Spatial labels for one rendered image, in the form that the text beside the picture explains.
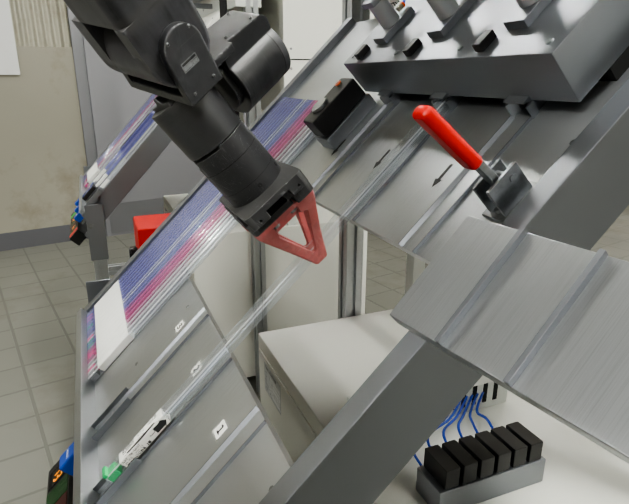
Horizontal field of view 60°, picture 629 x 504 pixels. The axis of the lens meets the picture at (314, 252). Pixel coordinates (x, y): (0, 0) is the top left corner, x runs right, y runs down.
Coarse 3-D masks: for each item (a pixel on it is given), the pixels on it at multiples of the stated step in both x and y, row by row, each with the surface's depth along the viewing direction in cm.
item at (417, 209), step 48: (336, 48) 95; (384, 144) 60; (432, 144) 53; (480, 144) 47; (528, 144) 43; (336, 192) 60; (384, 192) 53; (432, 192) 48; (384, 240) 49; (432, 240) 43
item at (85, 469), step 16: (80, 320) 89; (80, 336) 83; (80, 352) 78; (80, 368) 74; (80, 384) 70; (80, 400) 67; (80, 416) 64; (80, 432) 61; (80, 448) 58; (96, 448) 60; (80, 464) 56; (96, 464) 58; (80, 480) 53; (96, 480) 55; (80, 496) 51; (96, 496) 53
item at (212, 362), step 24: (408, 144) 54; (384, 168) 54; (360, 192) 54; (336, 216) 54; (288, 288) 53; (264, 312) 53; (240, 336) 53; (216, 360) 53; (192, 384) 52; (168, 408) 52
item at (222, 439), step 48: (192, 288) 71; (144, 336) 72; (192, 336) 62; (96, 384) 73; (144, 384) 62; (240, 384) 49; (96, 432) 61; (192, 432) 49; (240, 432) 45; (144, 480) 50; (192, 480) 44; (240, 480) 41
